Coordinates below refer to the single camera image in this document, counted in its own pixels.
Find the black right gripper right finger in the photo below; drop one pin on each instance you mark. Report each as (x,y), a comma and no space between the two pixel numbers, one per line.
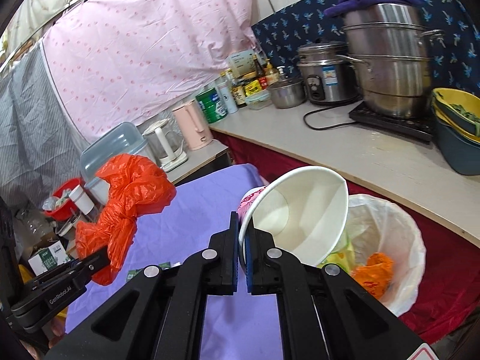
(323,312)

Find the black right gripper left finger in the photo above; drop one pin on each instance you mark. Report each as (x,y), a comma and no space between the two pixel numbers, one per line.
(159,317)

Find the green snack wrapper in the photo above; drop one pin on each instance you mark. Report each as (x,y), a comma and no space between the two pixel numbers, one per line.
(149,271)

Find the yellow green food bag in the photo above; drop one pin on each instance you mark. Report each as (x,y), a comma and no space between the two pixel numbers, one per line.
(342,255)

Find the pink paper cup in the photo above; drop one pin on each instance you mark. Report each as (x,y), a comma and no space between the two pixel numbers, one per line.
(305,211)

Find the orange red plastic bag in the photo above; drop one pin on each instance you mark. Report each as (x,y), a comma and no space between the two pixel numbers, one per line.
(137,187)

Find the white plastic trash bag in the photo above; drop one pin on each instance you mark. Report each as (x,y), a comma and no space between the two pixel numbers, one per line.
(375,225)

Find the white green box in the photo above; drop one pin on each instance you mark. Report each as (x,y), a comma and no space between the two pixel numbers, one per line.
(47,259)

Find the red plastic basin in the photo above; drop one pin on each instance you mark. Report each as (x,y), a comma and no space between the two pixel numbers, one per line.
(59,206)

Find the white paper cup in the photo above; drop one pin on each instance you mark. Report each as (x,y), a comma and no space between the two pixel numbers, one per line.
(81,199)

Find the purple tablecloth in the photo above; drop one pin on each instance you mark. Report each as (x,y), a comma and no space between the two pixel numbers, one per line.
(238,327)

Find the red counter skirt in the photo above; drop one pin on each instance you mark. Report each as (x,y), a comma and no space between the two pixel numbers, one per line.
(449,290)

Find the grey striped curtain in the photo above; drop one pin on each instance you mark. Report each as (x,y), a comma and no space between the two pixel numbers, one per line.
(40,148)

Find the white glass kettle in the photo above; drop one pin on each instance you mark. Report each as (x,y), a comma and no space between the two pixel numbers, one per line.
(167,145)

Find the grey dish rack box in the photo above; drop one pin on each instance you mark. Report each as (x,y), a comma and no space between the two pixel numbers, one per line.
(122,139)

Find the pink electric kettle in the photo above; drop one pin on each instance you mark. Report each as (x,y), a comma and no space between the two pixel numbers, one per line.
(193,125)

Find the black induction cooker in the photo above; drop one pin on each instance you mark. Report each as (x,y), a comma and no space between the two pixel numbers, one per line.
(417,128)

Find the green tin can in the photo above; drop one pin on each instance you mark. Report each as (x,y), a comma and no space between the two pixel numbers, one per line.
(211,105)

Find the clear food container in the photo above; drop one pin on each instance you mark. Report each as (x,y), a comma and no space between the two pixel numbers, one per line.
(258,100)

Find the small steel pot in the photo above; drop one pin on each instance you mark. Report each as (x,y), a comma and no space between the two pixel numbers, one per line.
(287,93)

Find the steel rice cooker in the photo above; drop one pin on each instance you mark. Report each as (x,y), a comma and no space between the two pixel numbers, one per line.
(329,77)

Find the dark soy sauce bottle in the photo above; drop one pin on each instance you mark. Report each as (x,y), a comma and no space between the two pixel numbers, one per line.
(238,92)

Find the white bottle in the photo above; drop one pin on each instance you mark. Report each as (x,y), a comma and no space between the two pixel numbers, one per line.
(226,95)

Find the yellow and teal basins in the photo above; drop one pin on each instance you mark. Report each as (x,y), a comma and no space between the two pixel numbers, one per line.
(456,115)

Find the pink dotted curtain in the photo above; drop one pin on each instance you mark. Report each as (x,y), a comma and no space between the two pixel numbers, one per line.
(115,61)

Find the white label box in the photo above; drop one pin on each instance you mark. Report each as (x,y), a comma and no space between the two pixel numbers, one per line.
(241,63)

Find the large steel steamer pot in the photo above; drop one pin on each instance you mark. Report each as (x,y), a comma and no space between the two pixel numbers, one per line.
(390,56)

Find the blue patterned splash cloth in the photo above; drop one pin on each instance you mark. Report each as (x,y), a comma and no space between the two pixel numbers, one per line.
(454,63)

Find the purple cloth on pot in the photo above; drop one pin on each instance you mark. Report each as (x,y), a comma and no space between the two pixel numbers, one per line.
(345,6)

